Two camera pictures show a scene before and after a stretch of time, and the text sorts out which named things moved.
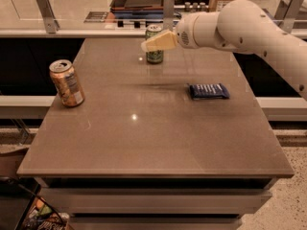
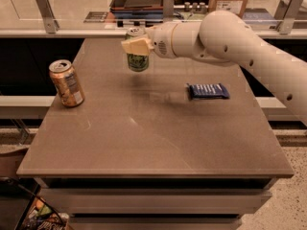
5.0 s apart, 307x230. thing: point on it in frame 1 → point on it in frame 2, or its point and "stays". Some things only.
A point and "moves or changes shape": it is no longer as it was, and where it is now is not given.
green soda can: (153, 57) moves or changes shape
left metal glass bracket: (45, 8) stays
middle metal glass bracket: (168, 10) stays
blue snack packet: (210, 91) stays
